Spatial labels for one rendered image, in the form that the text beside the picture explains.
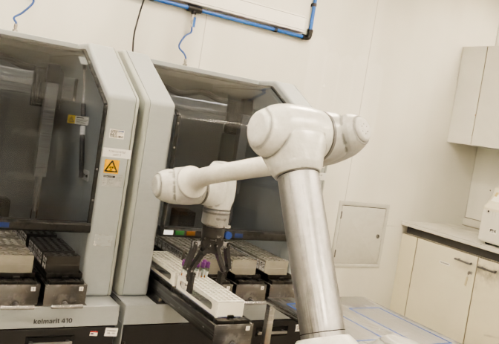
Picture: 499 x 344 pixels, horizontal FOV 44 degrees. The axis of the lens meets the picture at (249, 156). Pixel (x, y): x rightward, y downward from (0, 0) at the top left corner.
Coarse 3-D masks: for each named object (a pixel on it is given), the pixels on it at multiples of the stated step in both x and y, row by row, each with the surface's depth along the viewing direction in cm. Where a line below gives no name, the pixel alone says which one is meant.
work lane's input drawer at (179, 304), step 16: (160, 288) 219; (176, 304) 208; (192, 304) 200; (192, 320) 197; (208, 320) 188; (224, 320) 187; (240, 320) 190; (208, 336) 187; (224, 336) 187; (240, 336) 189
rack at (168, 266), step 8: (152, 256) 233; (160, 256) 235; (168, 256) 237; (152, 264) 237; (160, 264) 226; (168, 264) 225; (176, 264) 228; (160, 272) 233; (168, 272) 234; (176, 272) 215; (168, 280) 219; (176, 280) 216
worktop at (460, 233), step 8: (408, 224) 436; (416, 224) 431; (424, 224) 438; (432, 224) 446; (440, 224) 454; (448, 224) 462; (456, 224) 470; (432, 232) 418; (440, 232) 412; (448, 232) 417; (456, 232) 425; (464, 232) 432; (472, 232) 439; (456, 240) 400; (464, 240) 395; (472, 240) 395; (480, 248) 384; (488, 248) 379; (496, 248) 375
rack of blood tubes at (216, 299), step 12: (180, 276) 211; (180, 288) 210; (204, 288) 200; (216, 288) 203; (204, 300) 206; (216, 300) 189; (228, 300) 191; (240, 300) 193; (216, 312) 188; (228, 312) 190; (240, 312) 193
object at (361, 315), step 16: (272, 304) 215; (288, 304) 214; (352, 304) 227; (368, 304) 231; (272, 320) 217; (352, 320) 207; (368, 320) 210; (384, 320) 212; (400, 320) 216; (352, 336) 190; (368, 336) 193; (416, 336) 200; (432, 336) 203
